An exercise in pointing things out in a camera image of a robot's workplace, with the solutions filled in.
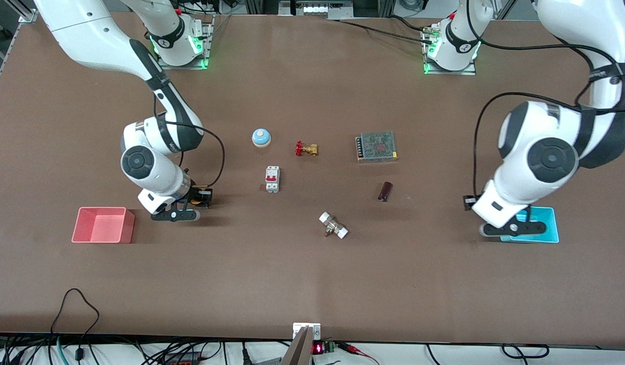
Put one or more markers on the blue call bell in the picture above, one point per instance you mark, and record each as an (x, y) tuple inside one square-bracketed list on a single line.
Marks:
[(261, 137)]

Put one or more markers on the pink plastic box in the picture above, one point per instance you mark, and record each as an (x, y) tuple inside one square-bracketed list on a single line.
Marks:
[(89, 233)]

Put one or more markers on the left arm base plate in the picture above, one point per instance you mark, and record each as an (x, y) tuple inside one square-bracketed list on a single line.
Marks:
[(449, 72)]

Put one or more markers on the aluminium corner bracket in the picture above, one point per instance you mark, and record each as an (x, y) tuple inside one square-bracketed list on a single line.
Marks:
[(28, 16)]

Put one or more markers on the metal fitting white caps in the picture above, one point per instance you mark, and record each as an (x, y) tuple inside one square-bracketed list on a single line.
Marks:
[(333, 225)]

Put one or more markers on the red LED display module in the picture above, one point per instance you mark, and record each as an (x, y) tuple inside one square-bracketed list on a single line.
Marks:
[(318, 348)]

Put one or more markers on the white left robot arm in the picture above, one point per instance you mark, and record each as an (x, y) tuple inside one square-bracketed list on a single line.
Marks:
[(545, 157)]

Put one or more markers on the white circuit breaker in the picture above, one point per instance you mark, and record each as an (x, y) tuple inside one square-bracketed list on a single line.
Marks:
[(272, 178)]

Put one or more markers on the cyan plastic box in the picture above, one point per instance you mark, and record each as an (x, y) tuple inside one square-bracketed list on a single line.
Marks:
[(550, 223)]

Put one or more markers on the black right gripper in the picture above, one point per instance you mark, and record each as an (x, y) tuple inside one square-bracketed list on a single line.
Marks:
[(194, 195)]

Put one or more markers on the white metal mounting bracket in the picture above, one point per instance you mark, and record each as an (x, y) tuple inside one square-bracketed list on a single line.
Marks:
[(316, 330)]

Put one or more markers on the black power strip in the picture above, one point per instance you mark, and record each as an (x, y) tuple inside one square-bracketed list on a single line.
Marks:
[(183, 359)]

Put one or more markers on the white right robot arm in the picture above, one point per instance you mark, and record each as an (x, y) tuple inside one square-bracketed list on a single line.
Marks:
[(89, 35)]

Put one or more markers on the metal mesh power supply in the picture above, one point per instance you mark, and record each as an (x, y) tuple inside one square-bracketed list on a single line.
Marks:
[(378, 147)]

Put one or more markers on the dark brown cylinder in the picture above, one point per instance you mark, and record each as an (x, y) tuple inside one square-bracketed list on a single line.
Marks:
[(385, 191)]

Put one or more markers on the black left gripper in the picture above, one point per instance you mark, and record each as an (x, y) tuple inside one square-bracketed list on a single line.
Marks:
[(467, 203)]

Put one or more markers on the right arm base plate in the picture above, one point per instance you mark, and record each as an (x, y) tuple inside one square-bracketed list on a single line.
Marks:
[(183, 67)]

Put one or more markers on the grey camera mount bar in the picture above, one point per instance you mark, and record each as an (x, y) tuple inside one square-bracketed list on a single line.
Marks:
[(298, 352)]

